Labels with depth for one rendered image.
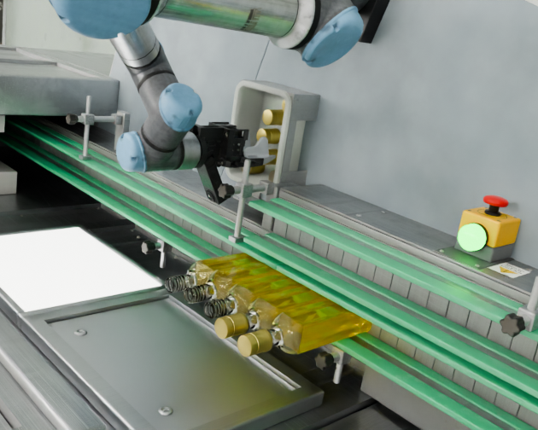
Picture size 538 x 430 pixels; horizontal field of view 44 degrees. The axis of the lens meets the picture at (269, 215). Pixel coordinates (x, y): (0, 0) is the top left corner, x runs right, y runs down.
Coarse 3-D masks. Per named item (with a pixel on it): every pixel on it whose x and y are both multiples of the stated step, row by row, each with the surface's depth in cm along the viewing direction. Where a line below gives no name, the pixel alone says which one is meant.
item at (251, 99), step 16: (240, 96) 147; (256, 96) 149; (272, 96) 148; (288, 96) 135; (240, 112) 148; (256, 112) 151; (288, 112) 135; (240, 128) 149; (256, 128) 152; (272, 144) 150; (240, 176) 150; (256, 176) 150
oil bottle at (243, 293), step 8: (256, 280) 119; (264, 280) 119; (272, 280) 120; (280, 280) 120; (288, 280) 121; (232, 288) 114; (240, 288) 114; (248, 288) 114; (256, 288) 115; (264, 288) 115; (272, 288) 116; (280, 288) 117; (288, 288) 118; (232, 296) 113; (240, 296) 113; (248, 296) 113; (256, 296) 113; (240, 304) 112; (248, 304) 113
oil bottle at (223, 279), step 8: (248, 264) 125; (256, 264) 125; (264, 264) 126; (216, 272) 119; (224, 272) 119; (232, 272) 120; (240, 272) 120; (248, 272) 121; (256, 272) 122; (264, 272) 122; (272, 272) 123; (208, 280) 118; (216, 280) 117; (224, 280) 117; (232, 280) 117; (240, 280) 118; (248, 280) 119; (216, 288) 117; (224, 288) 116; (216, 296) 117; (224, 296) 117
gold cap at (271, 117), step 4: (264, 112) 144; (268, 112) 143; (272, 112) 143; (276, 112) 144; (280, 112) 144; (264, 116) 144; (268, 116) 143; (272, 116) 142; (276, 116) 143; (280, 116) 144; (264, 120) 144; (268, 120) 143; (272, 120) 143; (276, 120) 143; (280, 120) 144; (268, 124) 144; (272, 124) 144; (276, 124) 144; (280, 124) 145
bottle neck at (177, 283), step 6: (174, 276) 119; (180, 276) 119; (186, 276) 120; (192, 276) 121; (168, 282) 120; (174, 282) 118; (180, 282) 118; (186, 282) 119; (192, 282) 120; (168, 288) 119; (174, 288) 118; (180, 288) 119
